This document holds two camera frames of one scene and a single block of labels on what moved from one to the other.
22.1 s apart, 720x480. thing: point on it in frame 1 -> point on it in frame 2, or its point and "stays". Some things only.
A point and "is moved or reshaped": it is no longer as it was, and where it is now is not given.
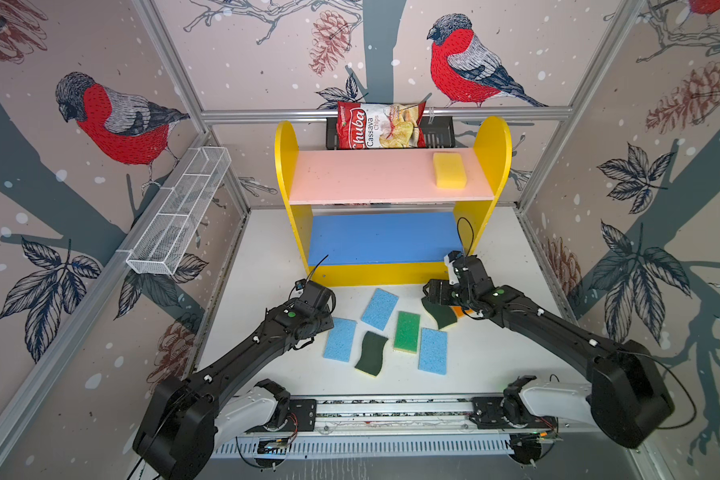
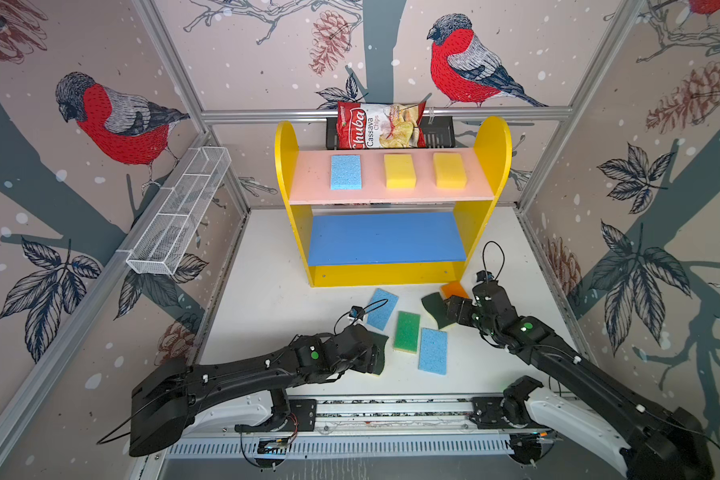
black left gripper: x=328 y=319 -> x=368 y=361
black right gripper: x=441 y=286 -> x=462 y=305
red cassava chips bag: x=379 y=125 stays
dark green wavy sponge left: x=371 y=359 stays
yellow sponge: x=450 y=172 stays
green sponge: x=406 y=332 stays
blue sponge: x=339 y=339 is moved or reshaped
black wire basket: x=438 y=132 stays
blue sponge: x=433 y=351 stays
